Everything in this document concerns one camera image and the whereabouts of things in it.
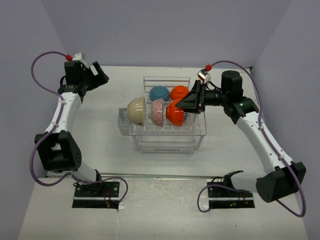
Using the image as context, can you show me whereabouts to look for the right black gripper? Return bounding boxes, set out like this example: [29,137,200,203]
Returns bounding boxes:
[176,79,230,114]

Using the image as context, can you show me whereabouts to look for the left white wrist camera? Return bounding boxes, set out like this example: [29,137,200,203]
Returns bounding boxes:
[72,52,90,69]

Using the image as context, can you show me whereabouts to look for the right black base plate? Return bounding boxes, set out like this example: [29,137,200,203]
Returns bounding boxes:
[207,187,255,209]

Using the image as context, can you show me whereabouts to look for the white wire dish rack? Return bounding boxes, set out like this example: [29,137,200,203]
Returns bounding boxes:
[130,76,207,154]

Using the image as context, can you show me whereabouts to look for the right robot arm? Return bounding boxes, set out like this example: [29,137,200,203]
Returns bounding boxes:
[176,70,306,203]

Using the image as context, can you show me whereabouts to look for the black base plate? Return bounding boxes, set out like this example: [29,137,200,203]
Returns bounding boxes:
[207,187,255,209]
[72,181,120,210]

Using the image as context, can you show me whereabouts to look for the large orange ceramic bowl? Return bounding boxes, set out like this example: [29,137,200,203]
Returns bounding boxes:
[165,99,187,127]

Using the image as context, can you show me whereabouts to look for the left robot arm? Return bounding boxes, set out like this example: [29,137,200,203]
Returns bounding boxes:
[33,60,109,197]

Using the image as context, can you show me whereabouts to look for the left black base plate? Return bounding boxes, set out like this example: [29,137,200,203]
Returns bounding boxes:
[72,181,120,210]

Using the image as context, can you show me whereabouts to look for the small orange plastic bowl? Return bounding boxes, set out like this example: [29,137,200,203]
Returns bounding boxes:
[170,85,189,101]

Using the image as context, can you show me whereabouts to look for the blue plastic bowl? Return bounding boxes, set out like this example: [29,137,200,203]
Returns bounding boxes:
[149,85,170,102]

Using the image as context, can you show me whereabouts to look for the blue white patterned bowl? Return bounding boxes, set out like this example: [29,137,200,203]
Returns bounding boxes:
[183,112,189,122]

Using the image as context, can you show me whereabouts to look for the clear plastic cutlery holder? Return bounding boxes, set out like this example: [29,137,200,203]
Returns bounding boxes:
[117,108,132,137]

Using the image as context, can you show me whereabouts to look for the pink floral ceramic bowl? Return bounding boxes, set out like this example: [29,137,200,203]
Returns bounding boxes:
[148,98,164,128]

